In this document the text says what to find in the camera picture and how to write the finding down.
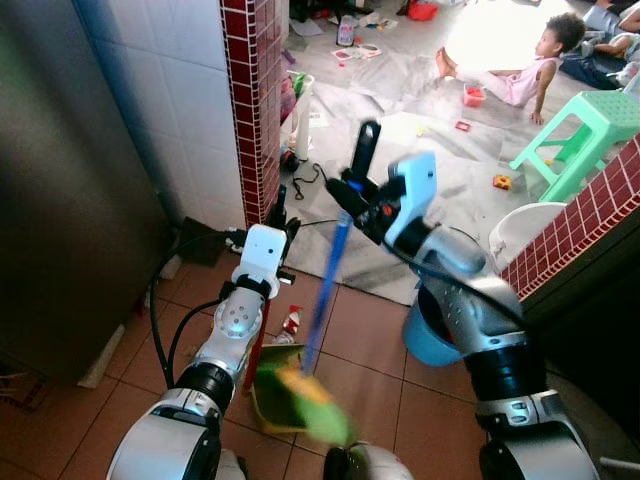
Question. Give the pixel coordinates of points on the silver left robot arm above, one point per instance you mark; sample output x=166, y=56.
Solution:
x=232, y=325

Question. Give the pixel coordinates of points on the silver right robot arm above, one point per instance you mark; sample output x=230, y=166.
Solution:
x=480, y=310

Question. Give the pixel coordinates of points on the small red white bottle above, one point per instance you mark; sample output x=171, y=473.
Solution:
x=292, y=320

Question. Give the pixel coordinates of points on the flat small red toy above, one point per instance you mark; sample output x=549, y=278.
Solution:
x=462, y=125

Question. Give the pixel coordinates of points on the small red plastic container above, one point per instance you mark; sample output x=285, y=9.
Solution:
x=473, y=96

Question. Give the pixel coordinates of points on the orange yellow toy block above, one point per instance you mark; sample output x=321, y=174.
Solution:
x=501, y=182

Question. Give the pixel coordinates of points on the blue plastic bucket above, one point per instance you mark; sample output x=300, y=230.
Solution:
x=428, y=340

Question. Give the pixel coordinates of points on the white plastic bucket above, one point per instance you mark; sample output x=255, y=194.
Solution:
x=525, y=225

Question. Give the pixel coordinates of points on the red plastic basin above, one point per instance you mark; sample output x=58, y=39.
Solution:
x=422, y=10

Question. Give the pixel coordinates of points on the child in pink clothes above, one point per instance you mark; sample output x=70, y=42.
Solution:
x=525, y=80

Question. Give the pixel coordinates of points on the red tiled counter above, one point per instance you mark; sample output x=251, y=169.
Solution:
x=580, y=225

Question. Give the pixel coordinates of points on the dark grey refrigerator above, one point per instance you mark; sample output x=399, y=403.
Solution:
x=70, y=180

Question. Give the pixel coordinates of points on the green plastic stool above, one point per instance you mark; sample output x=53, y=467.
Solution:
x=600, y=115

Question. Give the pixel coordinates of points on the silver left robot leg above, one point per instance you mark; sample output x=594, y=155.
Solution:
x=230, y=467

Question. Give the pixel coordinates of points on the silver robot leg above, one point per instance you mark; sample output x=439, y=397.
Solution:
x=230, y=467
x=370, y=462

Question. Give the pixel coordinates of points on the silver right robot leg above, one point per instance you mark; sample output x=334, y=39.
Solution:
x=370, y=462

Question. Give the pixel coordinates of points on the seated person in jeans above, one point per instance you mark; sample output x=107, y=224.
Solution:
x=600, y=60

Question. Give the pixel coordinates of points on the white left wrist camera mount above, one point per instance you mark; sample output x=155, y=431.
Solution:
x=263, y=250

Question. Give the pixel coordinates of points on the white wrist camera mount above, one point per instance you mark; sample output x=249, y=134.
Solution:
x=415, y=195
x=263, y=250

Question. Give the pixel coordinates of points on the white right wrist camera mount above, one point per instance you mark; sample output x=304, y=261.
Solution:
x=415, y=195

